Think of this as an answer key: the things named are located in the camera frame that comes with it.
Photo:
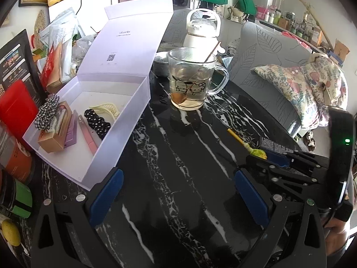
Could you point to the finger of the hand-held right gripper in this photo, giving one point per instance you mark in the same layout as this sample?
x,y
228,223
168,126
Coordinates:
x,y
279,176
276,159

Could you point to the red canister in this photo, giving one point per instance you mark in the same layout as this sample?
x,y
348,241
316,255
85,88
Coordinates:
x,y
16,109

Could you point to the green black tin can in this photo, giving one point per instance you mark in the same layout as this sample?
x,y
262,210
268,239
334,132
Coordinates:
x,y
19,201

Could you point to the pink stick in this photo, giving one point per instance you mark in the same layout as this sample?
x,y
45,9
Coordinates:
x,y
88,138

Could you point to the black polka dot scrunchie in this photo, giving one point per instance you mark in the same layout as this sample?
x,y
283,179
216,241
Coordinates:
x,y
97,124

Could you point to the red snack packet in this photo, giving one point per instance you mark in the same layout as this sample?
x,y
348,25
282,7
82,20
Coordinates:
x,y
51,67

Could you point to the white plastic bag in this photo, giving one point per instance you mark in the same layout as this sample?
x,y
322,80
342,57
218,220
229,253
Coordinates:
x,y
61,25

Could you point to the person's right hand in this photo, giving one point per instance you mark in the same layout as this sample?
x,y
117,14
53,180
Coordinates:
x,y
336,237

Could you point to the black white checkered scrunchie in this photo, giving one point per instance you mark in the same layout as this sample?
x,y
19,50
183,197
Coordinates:
x,y
47,111

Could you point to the small cardboard box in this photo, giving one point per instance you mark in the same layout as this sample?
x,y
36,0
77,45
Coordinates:
x,y
341,50

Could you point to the floral cushion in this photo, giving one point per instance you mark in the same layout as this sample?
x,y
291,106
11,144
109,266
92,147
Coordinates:
x,y
301,86

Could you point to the white hinged gift box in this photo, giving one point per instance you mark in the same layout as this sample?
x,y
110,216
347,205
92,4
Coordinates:
x,y
122,61

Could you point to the yellow green candy stick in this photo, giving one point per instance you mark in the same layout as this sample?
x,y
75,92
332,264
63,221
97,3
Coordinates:
x,y
258,153

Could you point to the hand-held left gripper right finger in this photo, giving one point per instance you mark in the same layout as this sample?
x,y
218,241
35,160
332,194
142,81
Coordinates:
x,y
251,198

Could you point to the yellow round object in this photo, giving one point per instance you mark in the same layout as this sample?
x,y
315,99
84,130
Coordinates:
x,y
11,233

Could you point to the cream hair claw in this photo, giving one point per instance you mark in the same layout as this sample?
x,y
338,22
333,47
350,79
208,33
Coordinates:
x,y
107,109

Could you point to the black printed packet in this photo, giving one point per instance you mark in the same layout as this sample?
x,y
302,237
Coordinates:
x,y
272,146

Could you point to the glass mug with cartoon print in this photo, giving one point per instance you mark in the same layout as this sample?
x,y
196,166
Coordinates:
x,y
189,89

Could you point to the white fridge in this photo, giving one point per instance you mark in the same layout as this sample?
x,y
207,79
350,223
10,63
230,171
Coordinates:
x,y
83,2

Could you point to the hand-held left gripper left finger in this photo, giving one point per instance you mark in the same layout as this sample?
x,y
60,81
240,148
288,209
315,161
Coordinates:
x,y
106,198

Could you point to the tan cardboard box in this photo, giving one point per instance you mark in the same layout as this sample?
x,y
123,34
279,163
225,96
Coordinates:
x,y
54,139

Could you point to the bamboo branch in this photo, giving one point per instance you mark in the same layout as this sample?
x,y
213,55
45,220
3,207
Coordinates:
x,y
306,8

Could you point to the small grey bowl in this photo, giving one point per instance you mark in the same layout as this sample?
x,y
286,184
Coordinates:
x,y
161,61

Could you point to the row of bottles on shelf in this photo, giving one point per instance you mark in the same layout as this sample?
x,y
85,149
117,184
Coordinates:
x,y
290,22

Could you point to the clear plastic bag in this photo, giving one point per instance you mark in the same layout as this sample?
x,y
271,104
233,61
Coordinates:
x,y
83,50

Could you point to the small purple box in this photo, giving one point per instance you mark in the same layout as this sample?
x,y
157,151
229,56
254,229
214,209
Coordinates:
x,y
72,129

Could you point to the clear jar orange contents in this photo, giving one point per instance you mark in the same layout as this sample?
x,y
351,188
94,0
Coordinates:
x,y
18,162

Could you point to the black oats bag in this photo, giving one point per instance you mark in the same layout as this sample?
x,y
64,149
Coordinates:
x,y
16,58

